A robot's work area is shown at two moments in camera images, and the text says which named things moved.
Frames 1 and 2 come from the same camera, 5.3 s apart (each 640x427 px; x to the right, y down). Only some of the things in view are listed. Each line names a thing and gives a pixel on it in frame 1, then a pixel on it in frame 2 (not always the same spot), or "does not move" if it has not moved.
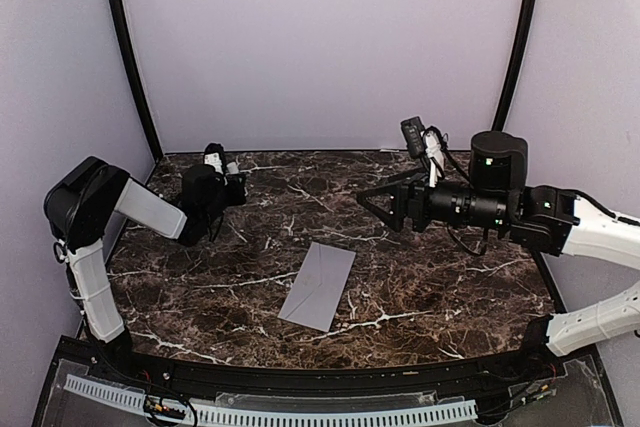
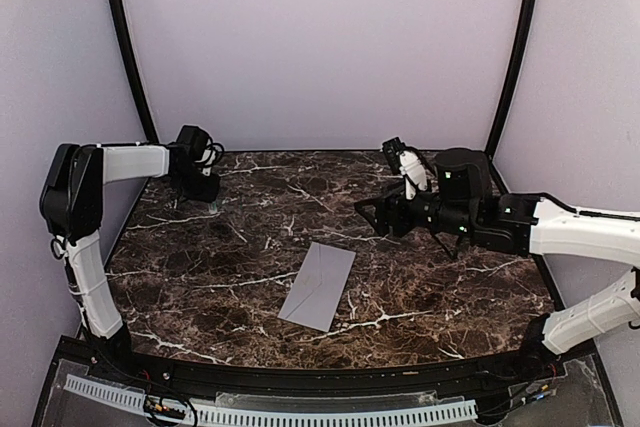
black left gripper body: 216,207 -> 195,187
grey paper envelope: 318,286 does not move
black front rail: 88,359 does not move
